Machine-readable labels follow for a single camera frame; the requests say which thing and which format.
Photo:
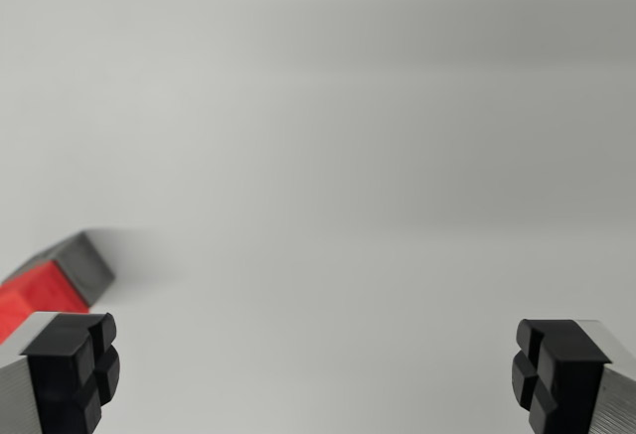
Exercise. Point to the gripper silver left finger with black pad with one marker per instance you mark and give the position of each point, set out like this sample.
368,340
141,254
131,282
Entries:
54,369

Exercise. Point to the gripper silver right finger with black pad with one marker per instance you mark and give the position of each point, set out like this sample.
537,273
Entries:
571,374

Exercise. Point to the red embossed cube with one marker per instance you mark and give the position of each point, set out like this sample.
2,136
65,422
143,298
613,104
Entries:
42,287

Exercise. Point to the grey embossed cube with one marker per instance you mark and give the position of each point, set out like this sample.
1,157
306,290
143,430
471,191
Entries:
84,262

